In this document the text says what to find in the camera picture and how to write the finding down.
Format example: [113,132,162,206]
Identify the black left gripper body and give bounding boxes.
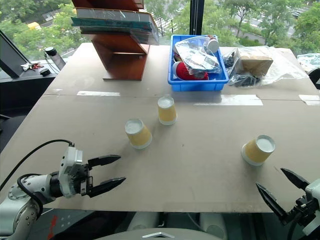
[72,162,95,198]

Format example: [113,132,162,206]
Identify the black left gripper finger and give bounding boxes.
[87,154,122,167]
[88,176,127,199]

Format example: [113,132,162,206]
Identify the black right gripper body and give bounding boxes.
[281,194,320,226]

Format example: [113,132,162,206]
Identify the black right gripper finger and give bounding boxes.
[255,182,289,222]
[280,167,312,194]

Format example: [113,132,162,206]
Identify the plastic-wrapped teal book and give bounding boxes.
[70,7,161,46]

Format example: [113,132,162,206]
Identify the yellow white paper cup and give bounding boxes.
[124,118,153,150]
[157,95,178,126]
[240,134,277,167]

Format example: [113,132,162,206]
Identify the white rounded robot shell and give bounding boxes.
[126,211,162,231]
[199,212,228,240]

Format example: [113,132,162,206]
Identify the clear tape strip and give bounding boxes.
[192,94,264,107]
[76,90,121,98]

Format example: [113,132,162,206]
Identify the grey robot torso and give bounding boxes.
[96,226,210,240]

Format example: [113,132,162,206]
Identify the black chair back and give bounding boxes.
[307,66,320,90]

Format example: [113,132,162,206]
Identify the brown wooden shelf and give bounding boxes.
[71,0,151,82]

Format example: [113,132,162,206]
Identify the black side desk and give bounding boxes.
[0,58,68,153]

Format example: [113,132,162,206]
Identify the black parts in bag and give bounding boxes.
[222,52,262,88]

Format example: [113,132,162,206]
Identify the large clear plastic bag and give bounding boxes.
[221,45,310,88]

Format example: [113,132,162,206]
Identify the black bottle with cap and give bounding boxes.
[44,46,67,75]

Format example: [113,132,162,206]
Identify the red round object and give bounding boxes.
[173,61,210,81]

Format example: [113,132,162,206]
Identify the blue plastic bin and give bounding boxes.
[167,34,230,92]

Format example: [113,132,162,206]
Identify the teal white bag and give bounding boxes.
[296,52,320,74]

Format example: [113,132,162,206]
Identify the red keys bundle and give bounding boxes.
[20,61,45,72]

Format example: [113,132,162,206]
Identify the brown cardboard box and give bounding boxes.
[237,48,274,77]

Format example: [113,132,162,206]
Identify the clear plastic bag with items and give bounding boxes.
[174,36,224,75]

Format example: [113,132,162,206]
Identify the white capped bottle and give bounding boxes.
[206,34,220,54]

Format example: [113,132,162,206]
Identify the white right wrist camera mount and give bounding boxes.
[301,178,320,236]

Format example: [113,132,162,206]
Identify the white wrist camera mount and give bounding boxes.
[301,178,320,236]
[58,145,84,199]

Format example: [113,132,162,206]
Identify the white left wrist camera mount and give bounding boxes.
[58,145,84,199]

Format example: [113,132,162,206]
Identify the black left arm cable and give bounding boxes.
[0,139,76,193]

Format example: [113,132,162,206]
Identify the black window frame post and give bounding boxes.
[189,0,205,36]

